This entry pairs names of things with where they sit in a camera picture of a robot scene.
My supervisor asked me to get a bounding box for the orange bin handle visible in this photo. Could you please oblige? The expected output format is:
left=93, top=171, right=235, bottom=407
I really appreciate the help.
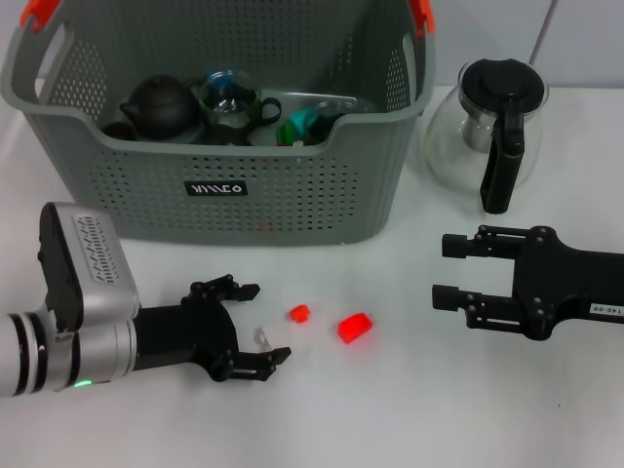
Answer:
left=19, top=0, right=436, bottom=38

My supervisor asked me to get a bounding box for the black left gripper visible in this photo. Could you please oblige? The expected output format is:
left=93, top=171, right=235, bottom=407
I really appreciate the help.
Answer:
left=134, top=274, right=293, bottom=384

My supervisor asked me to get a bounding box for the dark clay teapot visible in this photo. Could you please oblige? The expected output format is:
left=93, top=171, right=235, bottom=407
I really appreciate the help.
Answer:
left=118, top=74, right=204, bottom=142

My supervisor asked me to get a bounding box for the grey-green perforated storage bin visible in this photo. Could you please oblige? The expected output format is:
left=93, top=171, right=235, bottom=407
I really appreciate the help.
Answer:
left=0, top=0, right=437, bottom=248

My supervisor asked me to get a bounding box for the glass teacup with black base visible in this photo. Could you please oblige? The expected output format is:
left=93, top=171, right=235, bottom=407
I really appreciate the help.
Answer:
left=311, top=114, right=345, bottom=143
left=199, top=70, right=283, bottom=133
left=314, top=98, right=362, bottom=121
left=194, top=121, right=255, bottom=147

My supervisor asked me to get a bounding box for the large red sloped brick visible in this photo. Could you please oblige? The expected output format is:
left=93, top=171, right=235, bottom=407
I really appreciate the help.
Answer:
left=336, top=311, right=374, bottom=346

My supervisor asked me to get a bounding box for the small dark clay cup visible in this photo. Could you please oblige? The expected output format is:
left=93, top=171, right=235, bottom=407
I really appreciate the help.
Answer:
left=100, top=121, right=139, bottom=142

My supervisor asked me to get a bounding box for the glass pot with black handle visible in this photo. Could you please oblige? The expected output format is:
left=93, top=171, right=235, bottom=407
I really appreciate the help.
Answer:
left=422, top=57, right=550, bottom=215

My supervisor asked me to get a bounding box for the teal square toy brick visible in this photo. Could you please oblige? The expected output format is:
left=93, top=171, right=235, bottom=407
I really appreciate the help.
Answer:
left=287, top=109, right=321, bottom=140

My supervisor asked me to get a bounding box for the blue square toy brick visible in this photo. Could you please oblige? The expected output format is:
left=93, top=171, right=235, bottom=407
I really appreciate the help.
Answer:
left=204, top=71, right=238, bottom=97

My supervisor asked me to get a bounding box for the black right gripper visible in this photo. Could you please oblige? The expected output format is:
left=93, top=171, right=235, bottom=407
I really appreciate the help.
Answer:
left=432, top=224, right=624, bottom=341

